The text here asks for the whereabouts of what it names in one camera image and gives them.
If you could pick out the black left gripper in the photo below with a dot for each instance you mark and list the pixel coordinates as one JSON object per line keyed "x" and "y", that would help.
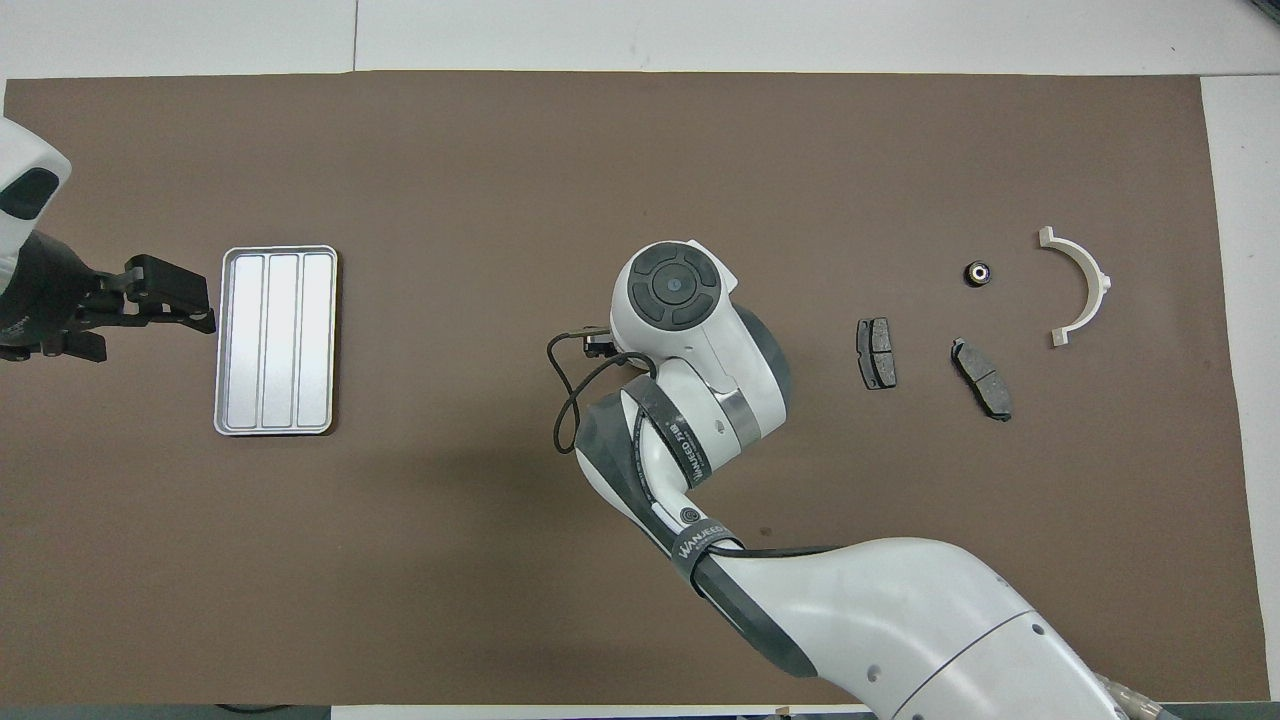
{"x": 40, "y": 295}

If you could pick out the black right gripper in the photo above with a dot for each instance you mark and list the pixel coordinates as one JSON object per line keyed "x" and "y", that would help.
{"x": 598, "y": 338}

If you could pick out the black bearing gear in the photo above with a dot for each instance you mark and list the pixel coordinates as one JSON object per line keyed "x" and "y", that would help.
{"x": 977, "y": 273}

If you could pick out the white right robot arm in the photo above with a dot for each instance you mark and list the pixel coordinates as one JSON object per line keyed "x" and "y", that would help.
{"x": 900, "y": 630}

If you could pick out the silver metal tray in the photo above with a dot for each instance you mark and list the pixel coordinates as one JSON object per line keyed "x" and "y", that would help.
{"x": 280, "y": 340}

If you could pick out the brown table mat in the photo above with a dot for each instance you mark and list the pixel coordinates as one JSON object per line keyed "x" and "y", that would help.
{"x": 640, "y": 150}

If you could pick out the rectangular dark brake pad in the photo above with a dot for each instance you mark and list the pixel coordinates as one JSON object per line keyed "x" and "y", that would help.
{"x": 877, "y": 352}

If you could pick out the curved dark brake pad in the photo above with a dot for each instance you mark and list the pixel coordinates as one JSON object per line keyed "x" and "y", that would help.
{"x": 982, "y": 378}

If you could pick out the white curved plastic bracket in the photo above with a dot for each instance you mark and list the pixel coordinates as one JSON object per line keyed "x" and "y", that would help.
{"x": 1100, "y": 285}

